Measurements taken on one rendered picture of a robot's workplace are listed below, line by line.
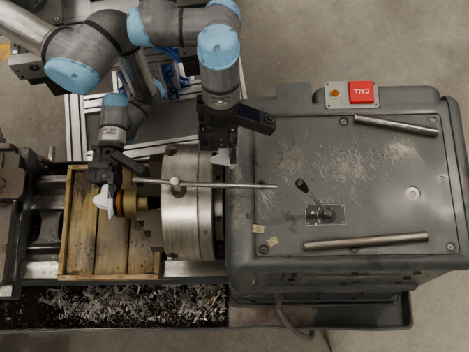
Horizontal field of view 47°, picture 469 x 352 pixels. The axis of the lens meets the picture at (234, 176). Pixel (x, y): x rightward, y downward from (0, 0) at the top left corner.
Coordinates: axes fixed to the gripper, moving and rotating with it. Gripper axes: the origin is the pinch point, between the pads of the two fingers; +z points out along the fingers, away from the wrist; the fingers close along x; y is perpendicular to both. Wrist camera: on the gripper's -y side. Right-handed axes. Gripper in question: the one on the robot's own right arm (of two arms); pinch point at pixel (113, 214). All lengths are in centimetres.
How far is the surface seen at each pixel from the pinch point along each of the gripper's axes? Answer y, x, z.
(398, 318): -87, -55, 23
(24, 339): 64, -108, 28
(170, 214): -17.7, 13.6, 3.9
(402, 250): -71, 17, 13
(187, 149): -20.9, 11.6, -13.8
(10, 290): 32.3, -15.5, 18.0
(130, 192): -5.0, 3.5, -5.1
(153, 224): -11.5, 2.9, 3.5
